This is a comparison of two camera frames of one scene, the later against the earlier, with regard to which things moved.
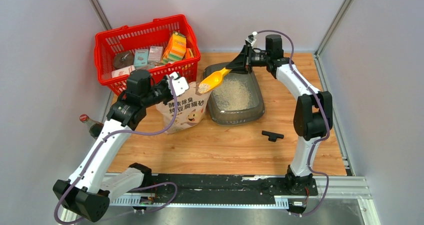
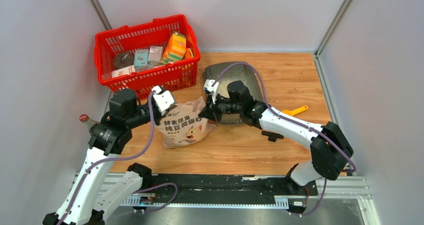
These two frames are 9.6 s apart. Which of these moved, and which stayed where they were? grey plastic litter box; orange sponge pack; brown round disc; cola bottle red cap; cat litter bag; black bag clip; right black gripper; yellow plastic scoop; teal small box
Moved: right black gripper; yellow plastic scoop; cat litter bag
Stayed: black bag clip; orange sponge pack; teal small box; grey plastic litter box; brown round disc; cola bottle red cap
